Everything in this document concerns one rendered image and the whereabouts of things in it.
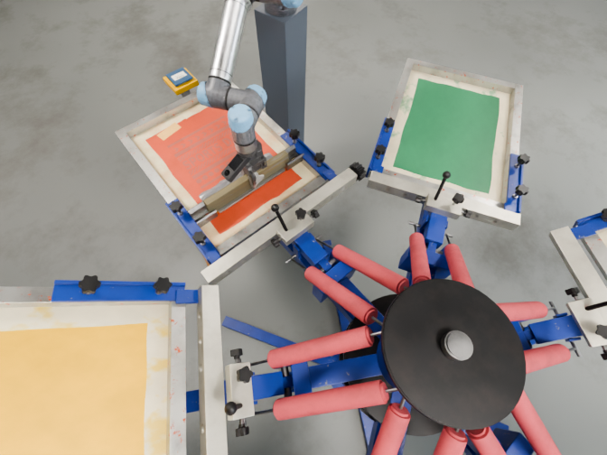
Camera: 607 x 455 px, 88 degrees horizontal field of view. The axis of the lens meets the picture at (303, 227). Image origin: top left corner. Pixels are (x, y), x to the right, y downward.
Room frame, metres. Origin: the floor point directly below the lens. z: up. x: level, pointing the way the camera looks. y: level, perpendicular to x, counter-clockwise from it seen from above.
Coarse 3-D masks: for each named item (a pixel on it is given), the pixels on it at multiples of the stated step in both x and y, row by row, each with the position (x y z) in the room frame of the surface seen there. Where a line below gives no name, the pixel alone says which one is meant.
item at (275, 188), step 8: (200, 112) 1.15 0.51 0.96; (208, 112) 1.15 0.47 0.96; (216, 112) 1.15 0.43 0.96; (224, 112) 1.16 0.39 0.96; (192, 120) 1.10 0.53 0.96; (200, 120) 1.10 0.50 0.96; (208, 120) 1.10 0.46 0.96; (256, 136) 1.01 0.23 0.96; (264, 144) 0.97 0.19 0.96; (264, 152) 0.92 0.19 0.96; (272, 152) 0.93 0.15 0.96; (280, 176) 0.80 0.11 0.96; (288, 176) 0.80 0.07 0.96; (296, 176) 0.80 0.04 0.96; (272, 184) 0.75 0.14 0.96; (280, 184) 0.75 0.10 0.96; (288, 184) 0.76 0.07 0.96; (256, 192) 0.71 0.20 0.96; (264, 192) 0.71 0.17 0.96; (272, 192) 0.71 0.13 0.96; (280, 192) 0.71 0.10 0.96; (264, 200) 0.67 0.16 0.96
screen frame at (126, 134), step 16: (192, 96) 1.22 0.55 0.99; (160, 112) 1.10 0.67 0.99; (176, 112) 1.13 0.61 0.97; (128, 128) 1.00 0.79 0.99; (144, 128) 1.02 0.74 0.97; (272, 128) 1.03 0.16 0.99; (128, 144) 0.91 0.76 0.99; (144, 160) 0.83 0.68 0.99; (320, 176) 0.78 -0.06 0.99; (160, 192) 0.67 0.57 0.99; (304, 192) 0.70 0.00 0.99; (288, 208) 0.62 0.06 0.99; (256, 224) 0.55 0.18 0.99; (240, 240) 0.48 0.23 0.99
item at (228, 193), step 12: (276, 156) 0.81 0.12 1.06; (288, 156) 0.83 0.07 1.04; (264, 168) 0.76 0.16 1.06; (276, 168) 0.79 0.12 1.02; (240, 180) 0.70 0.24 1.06; (216, 192) 0.64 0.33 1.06; (228, 192) 0.64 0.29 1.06; (240, 192) 0.67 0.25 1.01; (204, 204) 0.60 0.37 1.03; (216, 204) 0.60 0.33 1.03
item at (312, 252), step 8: (296, 240) 0.46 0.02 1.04; (304, 240) 0.46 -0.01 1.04; (312, 240) 0.46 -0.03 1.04; (304, 248) 0.43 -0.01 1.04; (312, 248) 0.43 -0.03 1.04; (320, 248) 0.43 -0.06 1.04; (304, 256) 0.42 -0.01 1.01; (312, 256) 0.40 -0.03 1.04; (320, 256) 0.40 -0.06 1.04; (312, 264) 0.39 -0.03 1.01
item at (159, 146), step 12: (180, 132) 1.02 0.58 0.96; (156, 144) 0.94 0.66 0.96; (168, 156) 0.88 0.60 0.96; (168, 168) 0.82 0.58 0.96; (180, 168) 0.82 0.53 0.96; (180, 180) 0.76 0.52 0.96; (192, 180) 0.76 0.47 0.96; (192, 192) 0.70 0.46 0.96; (252, 192) 0.71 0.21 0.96; (240, 204) 0.65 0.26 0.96; (252, 204) 0.65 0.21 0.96; (228, 216) 0.60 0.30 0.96; (240, 216) 0.60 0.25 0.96; (216, 228) 0.54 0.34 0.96; (228, 228) 0.54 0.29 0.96
